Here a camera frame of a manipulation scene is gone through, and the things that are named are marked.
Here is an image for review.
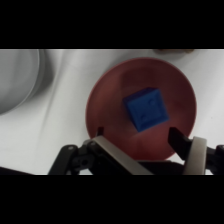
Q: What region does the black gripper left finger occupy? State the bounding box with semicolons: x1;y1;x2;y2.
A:
47;126;155;176

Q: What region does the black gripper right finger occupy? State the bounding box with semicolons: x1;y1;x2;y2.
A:
167;126;224;176

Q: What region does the blue cube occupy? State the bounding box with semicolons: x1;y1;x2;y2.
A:
122;86;170;134

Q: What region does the pink bowl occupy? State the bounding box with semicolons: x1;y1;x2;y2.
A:
85;56;198;163

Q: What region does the gray bowl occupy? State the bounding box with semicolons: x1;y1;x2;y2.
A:
0;49;55;116

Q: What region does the brown dog plush toy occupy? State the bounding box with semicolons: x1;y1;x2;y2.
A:
152;49;195;56

